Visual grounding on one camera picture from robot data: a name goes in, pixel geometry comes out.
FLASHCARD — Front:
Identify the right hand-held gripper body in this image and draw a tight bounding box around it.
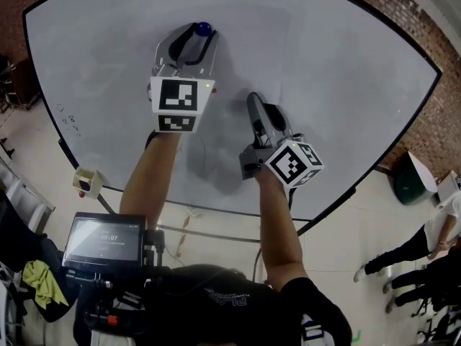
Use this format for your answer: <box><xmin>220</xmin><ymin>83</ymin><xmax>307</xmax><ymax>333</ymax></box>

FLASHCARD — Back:
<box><xmin>239</xmin><ymin>133</ymin><xmax>325</xmax><ymax>189</ymax></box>

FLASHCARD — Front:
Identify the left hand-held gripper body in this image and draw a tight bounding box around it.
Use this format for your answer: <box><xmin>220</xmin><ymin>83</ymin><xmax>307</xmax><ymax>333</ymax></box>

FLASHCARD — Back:
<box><xmin>146</xmin><ymin>61</ymin><xmax>216</xmax><ymax>134</ymax></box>

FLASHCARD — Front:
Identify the black-framed whiteboard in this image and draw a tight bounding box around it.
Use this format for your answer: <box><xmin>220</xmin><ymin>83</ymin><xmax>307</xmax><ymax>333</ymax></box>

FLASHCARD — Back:
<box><xmin>22</xmin><ymin>0</ymin><xmax>443</xmax><ymax>231</ymax></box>

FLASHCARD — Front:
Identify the person's right forearm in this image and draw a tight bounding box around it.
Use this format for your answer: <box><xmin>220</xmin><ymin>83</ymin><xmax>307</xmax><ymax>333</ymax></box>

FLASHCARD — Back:
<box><xmin>254</xmin><ymin>166</ymin><xmax>310</xmax><ymax>296</ymax></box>

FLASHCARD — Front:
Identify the person's left forearm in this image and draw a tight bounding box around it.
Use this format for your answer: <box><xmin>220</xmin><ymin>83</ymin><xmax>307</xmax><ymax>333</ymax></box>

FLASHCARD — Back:
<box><xmin>118</xmin><ymin>130</ymin><xmax>182</xmax><ymax>231</ymax></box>

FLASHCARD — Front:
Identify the beige marker holder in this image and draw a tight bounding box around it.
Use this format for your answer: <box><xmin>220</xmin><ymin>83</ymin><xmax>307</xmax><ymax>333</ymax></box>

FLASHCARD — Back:
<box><xmin>72</xmin><ymin>166</ymin><xmax>109</xmax><ymax>200</ymax></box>

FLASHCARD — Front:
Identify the dark chair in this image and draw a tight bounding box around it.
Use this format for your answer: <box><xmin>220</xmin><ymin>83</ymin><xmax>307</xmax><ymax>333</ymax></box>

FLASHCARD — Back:
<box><xmin>0</xmin><ymin>55</ymin><xmax>41</xmax><ymax>113</ymax></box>

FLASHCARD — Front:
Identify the white box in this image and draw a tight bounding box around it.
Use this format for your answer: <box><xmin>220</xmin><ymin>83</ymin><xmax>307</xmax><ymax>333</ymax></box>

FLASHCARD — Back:
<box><xmin>437</xmin><ymin>170</ymin><xmax>461</xmax><ymax>202</ymax></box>

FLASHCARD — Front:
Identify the chest-mounted black monitor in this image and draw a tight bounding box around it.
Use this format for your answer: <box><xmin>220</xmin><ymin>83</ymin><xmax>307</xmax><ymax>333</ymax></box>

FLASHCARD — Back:
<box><xmin>61</xmin><ymin>211</ymin><xmax>147</xmax><ymax>270</ymax></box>

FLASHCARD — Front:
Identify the person's black shirt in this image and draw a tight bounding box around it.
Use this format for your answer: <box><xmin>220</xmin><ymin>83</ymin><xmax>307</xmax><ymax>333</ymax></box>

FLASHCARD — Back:
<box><xmin>142</xmin><ymin>263</ymin><xmax>354</xmax><ymax>346</ymax></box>

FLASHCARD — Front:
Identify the metal shelf rack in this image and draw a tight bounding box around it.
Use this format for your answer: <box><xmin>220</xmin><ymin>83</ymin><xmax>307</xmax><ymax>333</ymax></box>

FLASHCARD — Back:
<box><xmin>0</xmin><ymin>155</ymin><xmax>55</xmax><ymax>232</ymax></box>

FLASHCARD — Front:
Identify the black office chair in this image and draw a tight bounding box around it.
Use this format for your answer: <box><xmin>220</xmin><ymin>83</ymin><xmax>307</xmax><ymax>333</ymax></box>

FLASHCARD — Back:
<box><xmin>410</xmin><ymin>293</ymin><xmax>461</xmax><ymax>346</ymax></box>

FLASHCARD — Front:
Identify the yellow-green cloth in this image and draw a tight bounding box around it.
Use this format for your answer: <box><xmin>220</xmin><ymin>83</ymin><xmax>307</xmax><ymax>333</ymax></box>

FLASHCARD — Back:
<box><xmin>22</xmin><ymin>259</ymin><xmax>70</xmax><ymax>310</ymax></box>

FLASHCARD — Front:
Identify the grey floor cable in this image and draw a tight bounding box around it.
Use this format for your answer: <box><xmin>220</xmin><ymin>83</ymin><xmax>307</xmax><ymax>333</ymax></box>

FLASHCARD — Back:
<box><xmin>251</xmin><ymin>247</ymin><xmax>263</xmax><ymax>284</ymax></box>

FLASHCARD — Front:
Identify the black chest rig mount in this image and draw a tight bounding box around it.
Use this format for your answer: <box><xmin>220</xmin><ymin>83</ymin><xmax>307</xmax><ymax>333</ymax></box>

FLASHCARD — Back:
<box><xmin>64</xmin><ymin>229</ymin><xmax>167</xmax><ymax>340</ymax></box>

